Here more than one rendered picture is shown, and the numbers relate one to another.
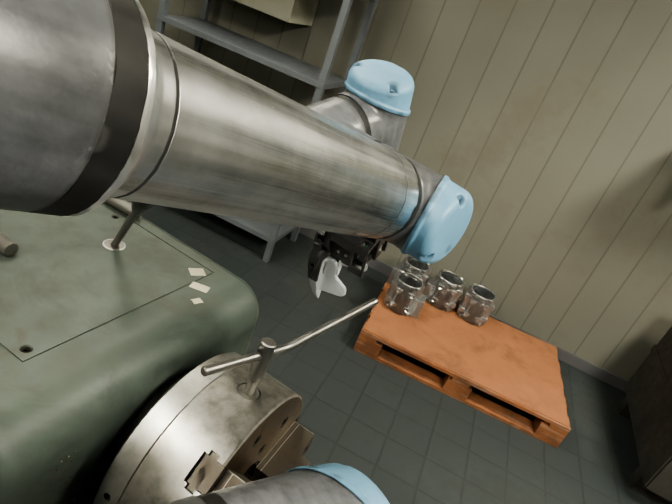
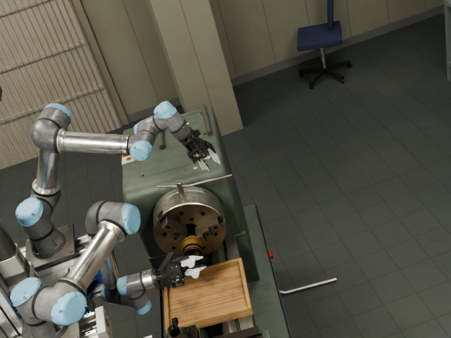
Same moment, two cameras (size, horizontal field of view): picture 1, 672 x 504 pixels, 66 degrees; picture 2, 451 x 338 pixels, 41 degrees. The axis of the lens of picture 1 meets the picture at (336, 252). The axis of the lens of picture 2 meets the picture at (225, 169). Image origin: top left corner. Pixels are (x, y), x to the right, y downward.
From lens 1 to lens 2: 2.26 m
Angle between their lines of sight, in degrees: 63
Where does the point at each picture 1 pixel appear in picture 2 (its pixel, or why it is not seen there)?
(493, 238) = not seen: outside the picture
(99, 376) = (152, 185)
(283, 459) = (203, 227)
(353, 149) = (100, 141)
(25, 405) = (132, 188)
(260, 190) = (80, 149)
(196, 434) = (163, 205)
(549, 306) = not seen: outside the picture
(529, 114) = not seen: outside the picture
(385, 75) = (159, 108)
